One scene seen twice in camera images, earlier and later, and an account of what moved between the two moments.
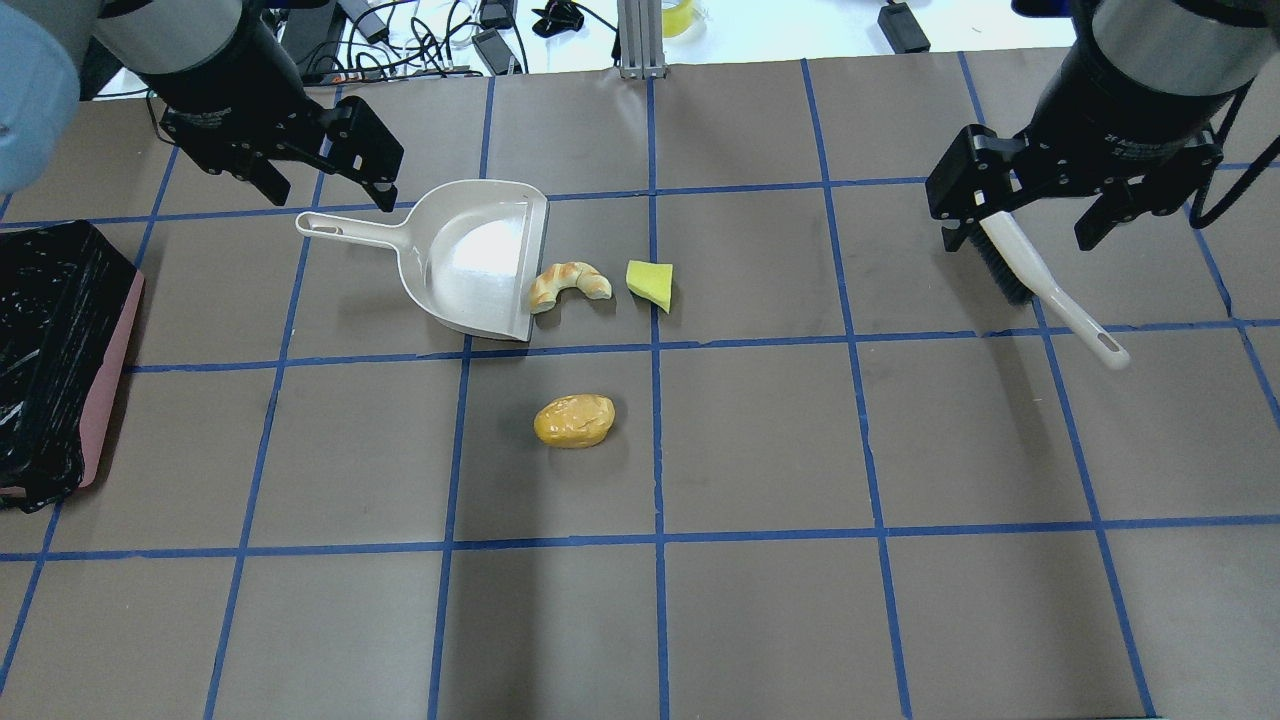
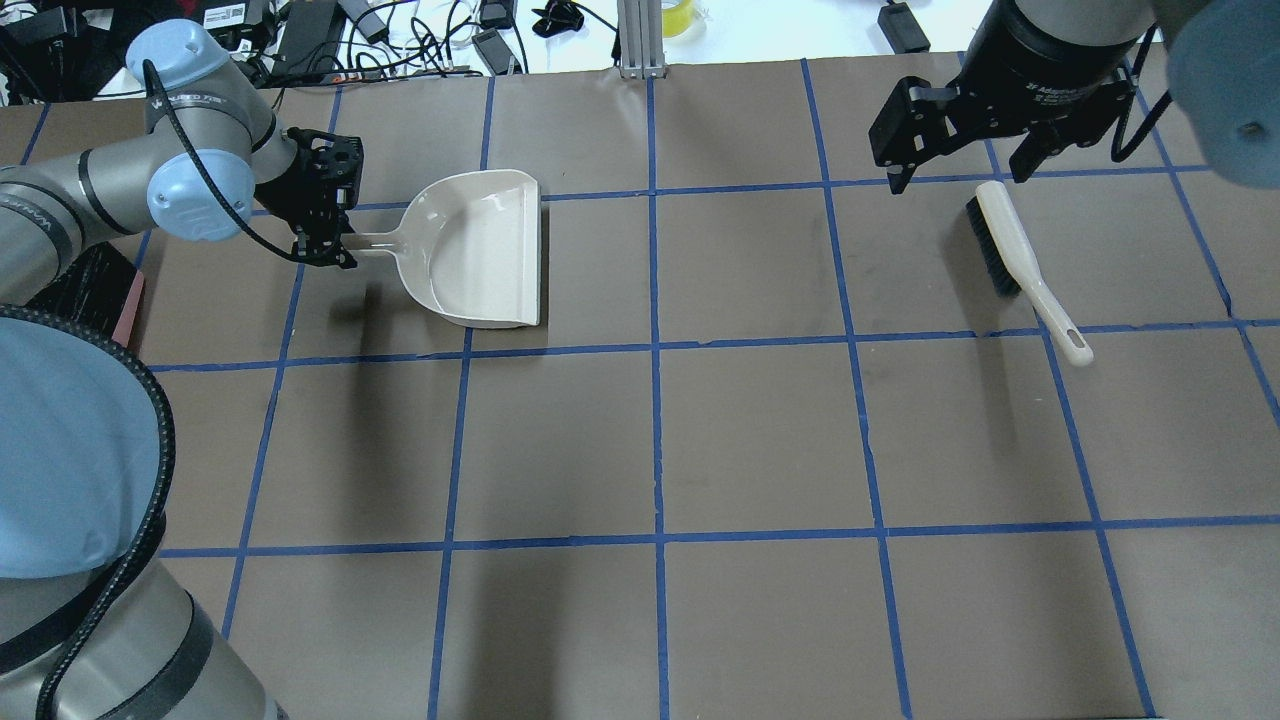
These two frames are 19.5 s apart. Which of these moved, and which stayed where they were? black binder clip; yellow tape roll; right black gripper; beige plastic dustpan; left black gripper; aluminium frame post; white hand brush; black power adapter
Moved: left black gripper; white hand brush; right black gripper
Stayed: black binder clip; yellow tape roll; beige plastic dustpan; aluminium frame post; black power adapter
